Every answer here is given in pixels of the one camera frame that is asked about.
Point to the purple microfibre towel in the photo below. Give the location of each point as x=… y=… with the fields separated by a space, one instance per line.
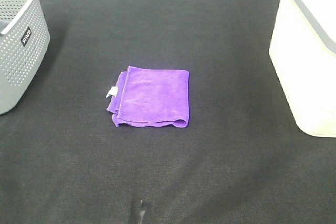
x=150 y=97

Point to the black fabric table cover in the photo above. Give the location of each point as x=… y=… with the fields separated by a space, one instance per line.
x=242 y=158

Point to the white plastic bin grey rim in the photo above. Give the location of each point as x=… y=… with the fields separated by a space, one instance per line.
x=302 y=51

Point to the grey perforated plastic basket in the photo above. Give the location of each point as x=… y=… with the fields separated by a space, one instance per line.
x=24 y=42

